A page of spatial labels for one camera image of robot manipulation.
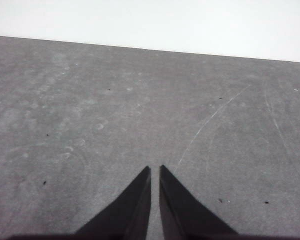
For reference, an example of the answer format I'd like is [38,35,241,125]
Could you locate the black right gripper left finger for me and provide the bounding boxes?
[74,165,152,237]

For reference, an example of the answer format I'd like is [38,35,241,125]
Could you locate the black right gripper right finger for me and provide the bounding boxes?
[159,164,238,237]

